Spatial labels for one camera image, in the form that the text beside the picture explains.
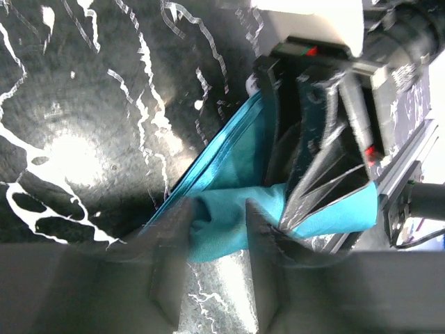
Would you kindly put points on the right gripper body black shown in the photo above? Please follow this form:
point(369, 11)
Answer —
point(368, 85)

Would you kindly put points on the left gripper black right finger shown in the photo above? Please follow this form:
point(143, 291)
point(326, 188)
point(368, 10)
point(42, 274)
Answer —
point(297, 290)

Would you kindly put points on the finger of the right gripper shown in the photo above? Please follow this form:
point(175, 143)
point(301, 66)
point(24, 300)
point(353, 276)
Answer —
point(271, 121)
point(330, 162)

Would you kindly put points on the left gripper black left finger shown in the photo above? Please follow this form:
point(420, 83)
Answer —
point(134, 287)

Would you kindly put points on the teal cloth napkin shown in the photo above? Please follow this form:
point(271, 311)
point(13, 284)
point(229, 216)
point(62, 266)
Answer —
point(226, 174)

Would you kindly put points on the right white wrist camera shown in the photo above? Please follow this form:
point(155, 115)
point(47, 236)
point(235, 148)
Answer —
point(340, 22)

